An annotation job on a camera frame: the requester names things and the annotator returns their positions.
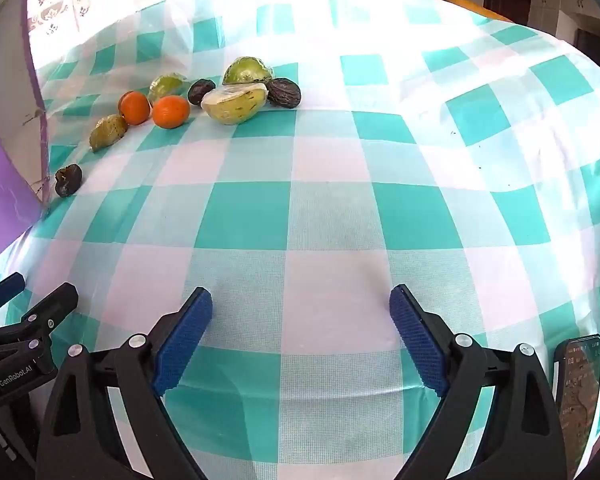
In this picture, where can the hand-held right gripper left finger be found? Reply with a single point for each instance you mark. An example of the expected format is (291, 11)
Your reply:
(182, 345)

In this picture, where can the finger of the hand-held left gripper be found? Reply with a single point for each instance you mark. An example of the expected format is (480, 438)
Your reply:
(55, 305)
(5, 291)

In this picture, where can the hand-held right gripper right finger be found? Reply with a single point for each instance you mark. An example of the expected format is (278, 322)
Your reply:
(420, 347)

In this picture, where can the shrivelled dark passion fruit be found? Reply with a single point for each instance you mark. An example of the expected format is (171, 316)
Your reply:
(68, 180)

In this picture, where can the small green guava piece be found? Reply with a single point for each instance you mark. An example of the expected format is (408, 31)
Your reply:
(108, 132)

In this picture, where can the orange tangerine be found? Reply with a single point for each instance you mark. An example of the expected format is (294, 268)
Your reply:
(134, 108)
(170, 112)

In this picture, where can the small dark passion fruit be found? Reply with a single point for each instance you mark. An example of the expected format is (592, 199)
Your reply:
(201, 91)

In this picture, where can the large green guava half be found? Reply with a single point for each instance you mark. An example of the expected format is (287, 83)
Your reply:
(247, 71)

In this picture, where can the purple bag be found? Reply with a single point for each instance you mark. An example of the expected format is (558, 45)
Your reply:
(0, 200)

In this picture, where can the teal white checkered tablecloth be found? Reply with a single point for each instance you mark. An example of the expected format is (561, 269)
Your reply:
(330, 240)

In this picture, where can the black smartphone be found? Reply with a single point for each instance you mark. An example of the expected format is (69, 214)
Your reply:
(577, 400)

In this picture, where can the yellow furniture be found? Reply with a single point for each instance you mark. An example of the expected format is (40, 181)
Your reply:
(462, 4)

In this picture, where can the grey cabinet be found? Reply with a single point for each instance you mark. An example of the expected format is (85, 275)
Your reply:
(565, 10)

